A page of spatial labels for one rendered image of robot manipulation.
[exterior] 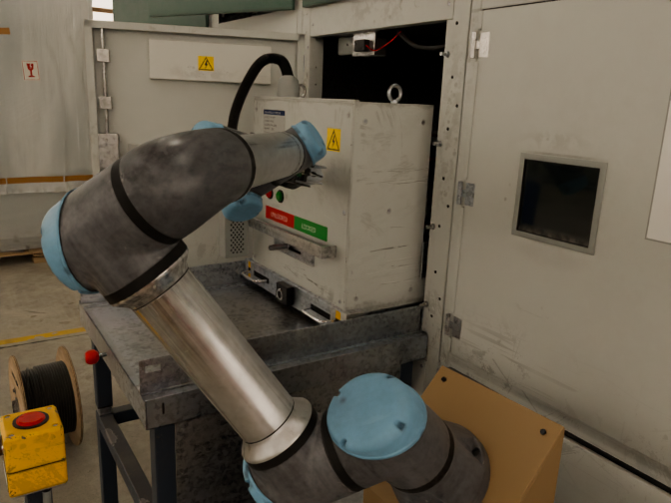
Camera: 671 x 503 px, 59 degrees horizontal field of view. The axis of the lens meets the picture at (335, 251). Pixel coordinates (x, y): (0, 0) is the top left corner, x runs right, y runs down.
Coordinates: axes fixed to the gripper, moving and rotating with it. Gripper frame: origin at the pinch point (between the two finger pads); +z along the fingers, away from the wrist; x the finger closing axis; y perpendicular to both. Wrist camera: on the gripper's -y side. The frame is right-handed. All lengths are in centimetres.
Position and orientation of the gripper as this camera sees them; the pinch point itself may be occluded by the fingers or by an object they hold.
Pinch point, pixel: (316, 175)
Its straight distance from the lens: 137.9
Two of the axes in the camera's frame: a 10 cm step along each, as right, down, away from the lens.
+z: 6.4, 1.0, 7.7
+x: 2.1, -9.8, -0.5
